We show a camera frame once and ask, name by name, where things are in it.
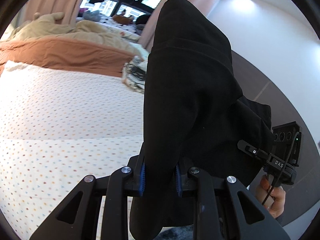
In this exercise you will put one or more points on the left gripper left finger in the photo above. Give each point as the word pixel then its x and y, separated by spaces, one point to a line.
pixel 96 205

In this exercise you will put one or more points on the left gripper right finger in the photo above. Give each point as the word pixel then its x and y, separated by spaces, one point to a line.
pixel 224 208

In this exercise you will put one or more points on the black garment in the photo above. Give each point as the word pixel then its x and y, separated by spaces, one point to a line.
pixel 193 107

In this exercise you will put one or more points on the person's right hand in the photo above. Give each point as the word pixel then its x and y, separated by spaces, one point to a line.
pixel 273 200

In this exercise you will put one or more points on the white floral bed sheet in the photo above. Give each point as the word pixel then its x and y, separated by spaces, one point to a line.
pixel 56 127

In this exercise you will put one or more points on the fringed patterned cloth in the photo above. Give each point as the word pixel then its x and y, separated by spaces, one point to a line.
pixel 134 74

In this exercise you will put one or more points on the brown blanket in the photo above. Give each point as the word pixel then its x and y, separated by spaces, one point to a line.
pixel 66 54

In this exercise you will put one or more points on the beige duvet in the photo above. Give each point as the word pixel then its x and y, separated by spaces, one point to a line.
pixel 83 30

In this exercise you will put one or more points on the beige teddy bear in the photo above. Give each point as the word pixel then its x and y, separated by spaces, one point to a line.
pixel 48 20

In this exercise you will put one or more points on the pink curtain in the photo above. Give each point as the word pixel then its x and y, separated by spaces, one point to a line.
pixel 69 7

